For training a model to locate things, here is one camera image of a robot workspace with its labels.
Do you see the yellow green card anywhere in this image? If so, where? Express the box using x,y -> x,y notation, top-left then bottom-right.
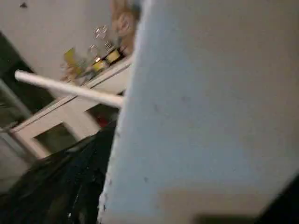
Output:
64,48 -> 81,68

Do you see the white cabinet with glass doors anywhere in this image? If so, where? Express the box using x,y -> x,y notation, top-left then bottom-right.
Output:
9,55 -> 133,159

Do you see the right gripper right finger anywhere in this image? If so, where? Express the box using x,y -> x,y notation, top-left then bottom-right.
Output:
256,175 -> 299,224

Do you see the black mat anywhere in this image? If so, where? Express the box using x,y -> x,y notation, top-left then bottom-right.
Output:
0,126 -> 117,224

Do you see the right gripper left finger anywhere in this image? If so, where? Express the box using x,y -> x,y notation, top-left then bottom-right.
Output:
53,168 -> 108,224

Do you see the white plastic table leg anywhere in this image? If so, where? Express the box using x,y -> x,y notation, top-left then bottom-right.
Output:
14,70 -> 124,110

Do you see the small floral plush figure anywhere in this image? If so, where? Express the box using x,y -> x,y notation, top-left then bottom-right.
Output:
59,64 -> 80,82

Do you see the pink plush toy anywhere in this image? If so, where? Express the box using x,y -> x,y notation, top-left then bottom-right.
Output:
112,0 -> 141,54

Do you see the crystal trophy black base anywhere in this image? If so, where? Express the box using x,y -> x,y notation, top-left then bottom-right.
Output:
87,44 -> 109,73
93,24 -> 123,65

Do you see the white plastic table top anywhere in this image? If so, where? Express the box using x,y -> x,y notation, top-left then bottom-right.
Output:
97,0 -> 299,224

